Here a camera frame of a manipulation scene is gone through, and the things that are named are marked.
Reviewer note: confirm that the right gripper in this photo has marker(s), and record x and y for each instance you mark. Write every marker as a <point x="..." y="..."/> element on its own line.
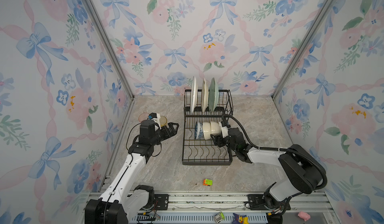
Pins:
<point x="218" y="139"/>

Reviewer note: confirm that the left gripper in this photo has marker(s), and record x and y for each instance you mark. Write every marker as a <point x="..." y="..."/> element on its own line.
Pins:
<point x="172" y="132"/>

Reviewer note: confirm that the yellow transparent cup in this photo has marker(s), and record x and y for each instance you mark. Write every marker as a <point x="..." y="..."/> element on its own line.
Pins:
<point x="163" y="121"/>

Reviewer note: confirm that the pink transparent cup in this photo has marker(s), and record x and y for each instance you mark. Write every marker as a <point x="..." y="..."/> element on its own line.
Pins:
<point x="142" y="117"/>

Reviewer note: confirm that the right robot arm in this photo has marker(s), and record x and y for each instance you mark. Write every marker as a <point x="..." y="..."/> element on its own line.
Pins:
<point x="304" y="174"/>

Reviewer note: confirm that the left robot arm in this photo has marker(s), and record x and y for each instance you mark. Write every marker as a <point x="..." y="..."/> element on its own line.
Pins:
<point x="116" y="205"/>

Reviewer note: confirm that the cream ceramic bowl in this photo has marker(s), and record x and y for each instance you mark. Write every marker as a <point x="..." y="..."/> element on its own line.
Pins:
<point x="211" y="128"/>

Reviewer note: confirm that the blue floral bowl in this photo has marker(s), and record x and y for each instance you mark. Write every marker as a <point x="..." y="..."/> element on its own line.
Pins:
<point x="199" y="132"/>

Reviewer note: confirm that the small colourful toy cube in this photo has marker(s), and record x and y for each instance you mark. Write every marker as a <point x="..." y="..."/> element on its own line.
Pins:
<point x="207" y="182"/>

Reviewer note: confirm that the white plate with blue rim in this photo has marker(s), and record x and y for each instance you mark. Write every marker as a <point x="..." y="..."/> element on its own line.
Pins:
<point x="194" y="95"/>

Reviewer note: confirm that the green plate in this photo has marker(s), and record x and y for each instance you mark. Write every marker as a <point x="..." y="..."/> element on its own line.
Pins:
<point x="213" y="95"/>

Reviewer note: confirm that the cream plate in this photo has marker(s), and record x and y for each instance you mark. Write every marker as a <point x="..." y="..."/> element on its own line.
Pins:
<point x="205" y="95"/>

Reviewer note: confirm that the green white small box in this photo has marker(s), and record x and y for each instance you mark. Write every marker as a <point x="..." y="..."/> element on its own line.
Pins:
<point x="220" y="217"/>

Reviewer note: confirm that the purple yellow toy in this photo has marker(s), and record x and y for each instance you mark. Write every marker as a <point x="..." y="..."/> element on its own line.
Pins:
<point x="240" y="219"/>

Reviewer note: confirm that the pink toy pig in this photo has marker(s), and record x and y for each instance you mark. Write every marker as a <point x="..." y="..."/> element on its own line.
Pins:
<point x="304" y="216"/>

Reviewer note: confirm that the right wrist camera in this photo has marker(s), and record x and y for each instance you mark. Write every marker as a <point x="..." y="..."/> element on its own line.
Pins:
<point x="224" y="130"/>

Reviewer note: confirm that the black wire dish rack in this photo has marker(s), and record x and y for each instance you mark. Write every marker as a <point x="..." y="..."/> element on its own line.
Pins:
<point x="198" y="151"/>

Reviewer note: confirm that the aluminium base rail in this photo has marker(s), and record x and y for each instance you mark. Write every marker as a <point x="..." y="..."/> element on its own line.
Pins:
<point x="203" y="208"/>

